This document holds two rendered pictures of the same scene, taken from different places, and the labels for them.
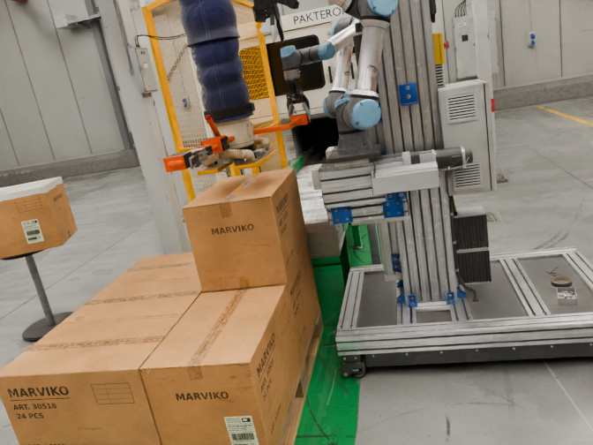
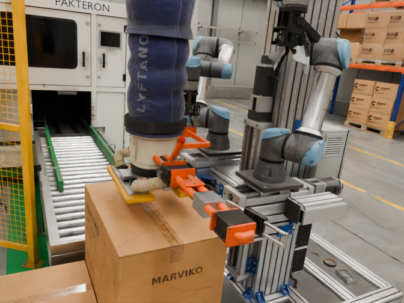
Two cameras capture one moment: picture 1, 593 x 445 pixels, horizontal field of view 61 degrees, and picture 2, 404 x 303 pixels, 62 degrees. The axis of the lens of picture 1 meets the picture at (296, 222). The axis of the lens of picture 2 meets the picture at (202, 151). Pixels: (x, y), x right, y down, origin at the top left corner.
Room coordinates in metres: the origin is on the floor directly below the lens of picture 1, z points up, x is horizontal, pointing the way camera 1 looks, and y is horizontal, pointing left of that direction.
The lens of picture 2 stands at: (1.30, 0.91, 1.57)
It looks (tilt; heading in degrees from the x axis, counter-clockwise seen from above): 17 degrees down; 318
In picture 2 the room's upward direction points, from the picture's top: 5 degrees clockwise
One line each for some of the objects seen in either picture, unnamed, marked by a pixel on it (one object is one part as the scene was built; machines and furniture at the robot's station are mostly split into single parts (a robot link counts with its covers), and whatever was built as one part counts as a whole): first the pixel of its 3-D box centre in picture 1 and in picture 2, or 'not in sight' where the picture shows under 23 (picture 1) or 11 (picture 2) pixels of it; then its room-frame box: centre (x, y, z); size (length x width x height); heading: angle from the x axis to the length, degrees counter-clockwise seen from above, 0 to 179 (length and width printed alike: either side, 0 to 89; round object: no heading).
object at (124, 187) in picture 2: (220, 161); (128, 178); (2.37, 0.30, 1.08); 0.34 x 0.10 x 0.05; 166
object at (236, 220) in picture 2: (179, 162); (232, 226); (1.77, 0.37, 1.18); 0.08 x 0.07 x 0.05; 166
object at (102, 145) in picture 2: not in sight; (109, 148); (4.16, -0.48, 0.60); 1.60 x 0.10 x 0.09; 167
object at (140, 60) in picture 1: (144, 70); not in sight; (3.67, 0.85, 1.62); 0.20 x 0.05 x 0.30; 167
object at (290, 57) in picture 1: (289, 58); (192, 68); (2.56, -0.11, 1.48); 0.09 x 0.08 x 0.11; 132
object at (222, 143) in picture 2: not in sight; (217, 138); (2.66, -0.42, 1.09); 0.15 x 0.15 x 0.10
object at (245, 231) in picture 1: (251, 225); (146, 249); (2.36, 0.22, 0.74); 0.60 x 0.40 x 0.40; 168
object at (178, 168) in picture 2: (215, 145); (178, 173); (2.11, 0.27, 1.18); 0.10 x 0.08 x 0.06; 76
